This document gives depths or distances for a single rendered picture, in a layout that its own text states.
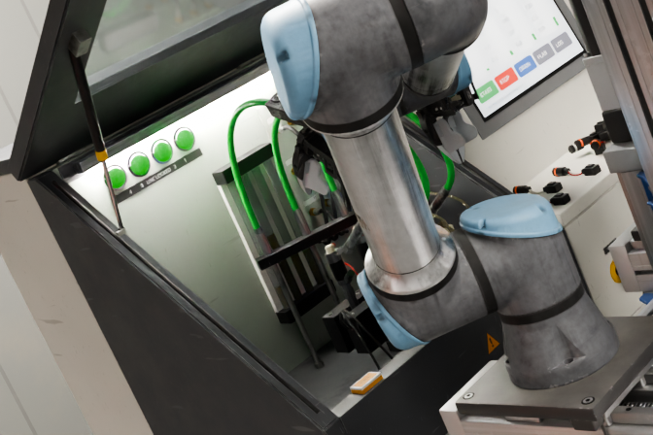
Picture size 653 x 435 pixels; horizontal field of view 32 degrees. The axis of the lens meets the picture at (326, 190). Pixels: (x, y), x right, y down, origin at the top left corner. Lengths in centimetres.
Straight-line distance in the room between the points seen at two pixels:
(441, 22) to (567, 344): 51
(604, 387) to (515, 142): 119
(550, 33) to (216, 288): 100
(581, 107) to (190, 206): 96
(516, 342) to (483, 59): 118
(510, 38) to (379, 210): 141
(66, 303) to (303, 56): 131
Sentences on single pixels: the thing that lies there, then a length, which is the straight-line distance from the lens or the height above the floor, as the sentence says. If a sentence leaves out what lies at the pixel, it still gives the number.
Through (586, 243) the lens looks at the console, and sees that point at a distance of 235.
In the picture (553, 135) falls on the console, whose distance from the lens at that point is 266.
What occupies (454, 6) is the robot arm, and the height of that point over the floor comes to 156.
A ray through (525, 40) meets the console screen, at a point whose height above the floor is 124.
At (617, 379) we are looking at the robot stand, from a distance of 148.
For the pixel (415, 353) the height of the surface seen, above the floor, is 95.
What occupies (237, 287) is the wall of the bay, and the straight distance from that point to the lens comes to 242.
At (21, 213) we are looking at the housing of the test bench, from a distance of 233.
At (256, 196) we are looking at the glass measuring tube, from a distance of 242.
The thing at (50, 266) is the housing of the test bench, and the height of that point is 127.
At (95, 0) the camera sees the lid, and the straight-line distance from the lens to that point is 186.
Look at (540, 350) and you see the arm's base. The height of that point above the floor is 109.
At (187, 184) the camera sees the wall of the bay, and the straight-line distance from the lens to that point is 237.
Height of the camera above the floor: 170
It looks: 13 degrees down
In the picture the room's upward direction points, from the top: 24 degrees counter-clockwise
